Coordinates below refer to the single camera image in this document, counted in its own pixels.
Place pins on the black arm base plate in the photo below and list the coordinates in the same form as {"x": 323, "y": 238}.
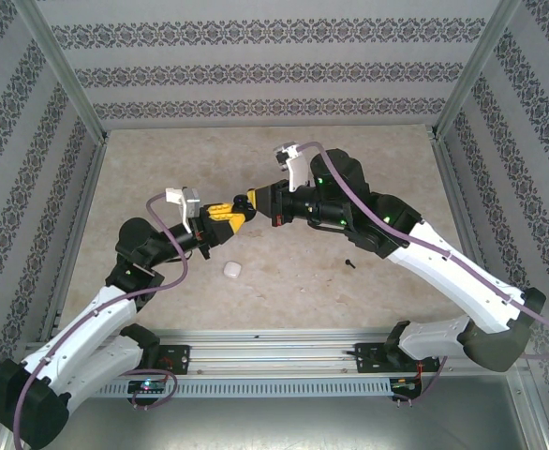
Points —
{"x": 368, "y": 358}
{"x": 181, "y": 358}

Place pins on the black screw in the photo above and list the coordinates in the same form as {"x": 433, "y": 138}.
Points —
{"x": 349, "y": 263}

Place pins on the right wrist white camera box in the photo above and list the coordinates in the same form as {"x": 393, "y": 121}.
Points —
{"x": 298, "y": 169}

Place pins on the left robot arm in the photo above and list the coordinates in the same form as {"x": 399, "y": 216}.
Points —
{"x": 96, "y": 314}

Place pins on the small controller circuit board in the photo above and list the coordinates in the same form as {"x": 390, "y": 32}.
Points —
{"x": 145, "y": 385}
{"x": 403, "y": 385}

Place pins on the aluminium side rail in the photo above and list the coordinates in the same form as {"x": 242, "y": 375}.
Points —
{"x": 81, "y": 225}
{"x": 453, "y": 187}

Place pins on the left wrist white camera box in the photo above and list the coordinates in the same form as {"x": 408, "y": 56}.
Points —
{"x": 190, "y": 201}

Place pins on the aluminium frame post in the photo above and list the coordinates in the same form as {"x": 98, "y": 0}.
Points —
{"x": 65, "y": 70}
{"x": 475, "y": 70}

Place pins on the steel sheet panel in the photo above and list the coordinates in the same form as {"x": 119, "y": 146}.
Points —
{"x": 274, "y": 426}

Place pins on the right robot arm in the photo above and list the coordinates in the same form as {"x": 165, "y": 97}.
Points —
{"x": 466, "y": 276}

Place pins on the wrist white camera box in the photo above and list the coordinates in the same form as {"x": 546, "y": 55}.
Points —
{"x": 190, "y": 201}
{"x": 298, "y": 169}

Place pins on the white earbud charging case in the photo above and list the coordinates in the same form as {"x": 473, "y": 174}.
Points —
{"x": 231, "y": 269}

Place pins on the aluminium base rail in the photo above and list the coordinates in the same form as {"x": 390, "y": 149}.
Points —
{"x": 274, "y": 351}

